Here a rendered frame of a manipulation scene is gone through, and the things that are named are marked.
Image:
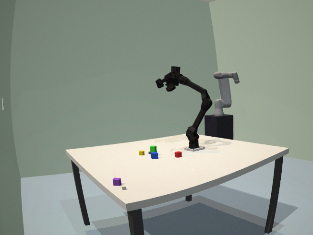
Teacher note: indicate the purple cube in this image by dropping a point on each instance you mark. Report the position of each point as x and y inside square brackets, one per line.
[116, 181]

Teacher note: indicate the blue block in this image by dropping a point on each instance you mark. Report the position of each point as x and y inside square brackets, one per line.
[154, 155]

